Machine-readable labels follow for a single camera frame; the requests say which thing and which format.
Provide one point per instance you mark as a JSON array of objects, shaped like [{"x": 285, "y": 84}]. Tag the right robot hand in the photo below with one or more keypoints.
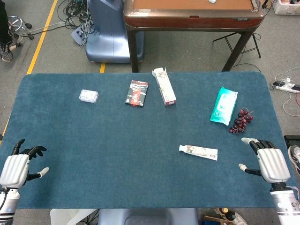
[{"x": 273, "y": 164}]

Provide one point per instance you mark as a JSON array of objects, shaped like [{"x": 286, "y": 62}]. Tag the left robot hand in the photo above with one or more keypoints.
[{"x": 14, "y": 168}]

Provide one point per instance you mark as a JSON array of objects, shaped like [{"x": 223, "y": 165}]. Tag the floral toothpaste tube white cap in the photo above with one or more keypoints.
[{"x": 199, "y": 151}]

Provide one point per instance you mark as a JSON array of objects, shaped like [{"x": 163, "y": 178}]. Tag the long floral toothpaste carton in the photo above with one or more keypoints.
[{"x": 165, "y": 89}]

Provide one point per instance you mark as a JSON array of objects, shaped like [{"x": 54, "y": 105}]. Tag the grey sneaker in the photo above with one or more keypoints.
[{"x": 294, "y": 157}]

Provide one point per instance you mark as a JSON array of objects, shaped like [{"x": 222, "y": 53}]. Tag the black case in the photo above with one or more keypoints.
[{"x": 291, "y": 138}]

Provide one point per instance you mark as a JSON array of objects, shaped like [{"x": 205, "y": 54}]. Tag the purple grape bunch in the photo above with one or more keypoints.
[{"x": 241, "y": 122}]

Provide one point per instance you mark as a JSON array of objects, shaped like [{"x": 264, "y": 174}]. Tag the dark bottle yellow cap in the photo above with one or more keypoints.
[{"x": 226, "y": 212}]

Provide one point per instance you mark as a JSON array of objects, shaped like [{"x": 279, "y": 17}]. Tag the green wet wipes pack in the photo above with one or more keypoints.
[{"x": 223, "y": 105}]

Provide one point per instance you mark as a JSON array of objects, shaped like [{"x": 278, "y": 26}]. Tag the white power strip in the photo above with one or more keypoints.
[{"x": 286, "y": 87}]

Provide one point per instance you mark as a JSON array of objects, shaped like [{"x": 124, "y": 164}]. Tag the small clear plastic box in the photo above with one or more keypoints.
[{"x": 88, "y": 96}]

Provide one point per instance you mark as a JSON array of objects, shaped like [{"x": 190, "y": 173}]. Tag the blue felt table cover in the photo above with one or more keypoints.
[{"x": 117, "y": 140}]

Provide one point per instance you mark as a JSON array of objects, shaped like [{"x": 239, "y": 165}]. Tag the person in dark clothes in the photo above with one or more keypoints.
[{"x": 5, "y": 52}]

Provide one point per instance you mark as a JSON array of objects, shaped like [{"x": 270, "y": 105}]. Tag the blue grey robot torso base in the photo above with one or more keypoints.
[{"x": 147, "y": 216}]

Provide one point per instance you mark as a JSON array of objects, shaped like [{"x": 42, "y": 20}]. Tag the black red patterned box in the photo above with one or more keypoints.
[{"x": 137, "y": 93}]

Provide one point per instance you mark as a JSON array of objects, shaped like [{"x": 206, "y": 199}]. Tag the chrome wheeled stool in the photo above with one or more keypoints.
[{"x": 16, "y": 21}]

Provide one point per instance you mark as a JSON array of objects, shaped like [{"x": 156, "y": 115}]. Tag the white storage basket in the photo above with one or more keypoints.
[{"x": 286, "y": 8}]

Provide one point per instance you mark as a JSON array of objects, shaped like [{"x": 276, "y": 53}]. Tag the brown mahjong table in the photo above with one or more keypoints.
[{"x": 187, "y": 21}]

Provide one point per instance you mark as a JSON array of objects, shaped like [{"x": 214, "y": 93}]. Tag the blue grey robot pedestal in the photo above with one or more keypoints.
[{"x": 105, "y": 42}]

